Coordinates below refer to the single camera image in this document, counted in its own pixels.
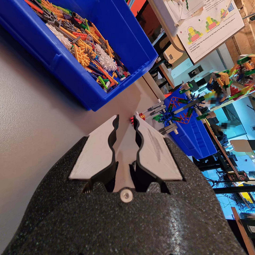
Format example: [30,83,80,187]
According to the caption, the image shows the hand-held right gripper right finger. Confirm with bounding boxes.
[129,115,184,194]

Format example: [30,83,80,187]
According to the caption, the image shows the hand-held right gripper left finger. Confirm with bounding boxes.
[68,114,120,192]

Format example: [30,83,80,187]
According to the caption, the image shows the small blue plastic bin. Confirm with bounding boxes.
[163,88,218,160]

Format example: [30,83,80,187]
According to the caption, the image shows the blue snowflake construction toy model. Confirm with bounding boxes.
[129,82,217,136]

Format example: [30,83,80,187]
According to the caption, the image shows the large blue plastic bin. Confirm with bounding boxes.
[0,0,159,112]

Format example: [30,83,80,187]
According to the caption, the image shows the yellow green construction toy model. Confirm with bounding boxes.
[207,54,255,102]

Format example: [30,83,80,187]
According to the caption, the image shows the pile of colourful construction pieces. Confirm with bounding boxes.
[24,0,132,94]

